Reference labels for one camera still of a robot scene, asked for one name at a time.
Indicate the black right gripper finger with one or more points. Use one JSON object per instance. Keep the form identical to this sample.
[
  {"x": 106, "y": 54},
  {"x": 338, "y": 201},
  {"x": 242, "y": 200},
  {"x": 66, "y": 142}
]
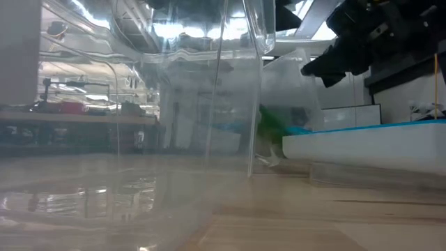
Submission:
[
  {"x": 332, "y": 79},
  {"x": 324, "y": 64}
]

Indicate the clear plastic bag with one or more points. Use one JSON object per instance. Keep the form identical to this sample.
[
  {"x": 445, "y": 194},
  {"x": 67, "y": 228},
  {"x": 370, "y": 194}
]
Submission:
[{"x": 289, "y": 87}]

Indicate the green bandage roll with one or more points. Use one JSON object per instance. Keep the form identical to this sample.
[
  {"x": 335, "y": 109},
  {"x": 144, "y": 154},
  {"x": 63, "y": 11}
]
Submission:
[{"x": 271, "y": 122}]

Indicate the blue white pill organizer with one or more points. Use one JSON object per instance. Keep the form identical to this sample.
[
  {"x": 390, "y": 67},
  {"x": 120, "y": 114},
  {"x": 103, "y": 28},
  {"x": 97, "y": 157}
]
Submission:
[{"x": 366, "y": 146}]

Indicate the clear plastic container lid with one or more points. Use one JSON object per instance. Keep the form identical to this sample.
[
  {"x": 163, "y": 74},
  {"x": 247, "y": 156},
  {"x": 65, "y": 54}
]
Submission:
[{"x": 376, "y": 178}]

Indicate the clear plastic storage container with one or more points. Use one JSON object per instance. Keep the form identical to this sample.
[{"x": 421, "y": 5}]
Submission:
[{"x": 139, "y": 146}]

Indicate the white crumpled bag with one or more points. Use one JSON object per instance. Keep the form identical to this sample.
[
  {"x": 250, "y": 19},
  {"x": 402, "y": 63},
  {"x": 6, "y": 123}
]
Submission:
[{"x": 425, "y": 108}]

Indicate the black metal stand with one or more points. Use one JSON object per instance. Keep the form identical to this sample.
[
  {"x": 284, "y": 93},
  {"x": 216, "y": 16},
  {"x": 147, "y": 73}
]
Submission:
[{"x": 69, "y": 83}]

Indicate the red toolbox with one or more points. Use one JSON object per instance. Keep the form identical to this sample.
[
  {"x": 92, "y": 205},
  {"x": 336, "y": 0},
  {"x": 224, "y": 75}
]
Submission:
[{"x": 71, "y": 107}]

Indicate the long wooden workbench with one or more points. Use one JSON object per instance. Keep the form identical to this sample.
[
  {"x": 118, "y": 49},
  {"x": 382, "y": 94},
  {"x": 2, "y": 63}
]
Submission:
[{"x": 69, "y": 118}]

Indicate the white paper label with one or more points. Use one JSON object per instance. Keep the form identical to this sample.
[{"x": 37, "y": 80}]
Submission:
[{"x": 19, "y": 52}]

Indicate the white board with black frame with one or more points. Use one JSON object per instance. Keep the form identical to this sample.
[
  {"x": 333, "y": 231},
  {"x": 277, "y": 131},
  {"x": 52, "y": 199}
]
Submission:
[{"x": 352, "y": 118}]

